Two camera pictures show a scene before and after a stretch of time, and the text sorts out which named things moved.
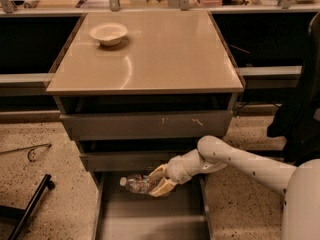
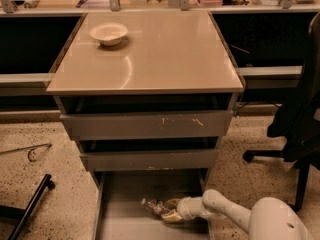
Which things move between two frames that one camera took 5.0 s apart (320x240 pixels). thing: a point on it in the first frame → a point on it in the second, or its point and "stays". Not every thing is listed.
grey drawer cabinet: (137, 105) stays
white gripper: (175, 172) → (183, 207)
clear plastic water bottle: (136, 183) → (155, 206)
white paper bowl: (108, 33) stays
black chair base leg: (22, 216) stays
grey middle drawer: (128, 160) stays
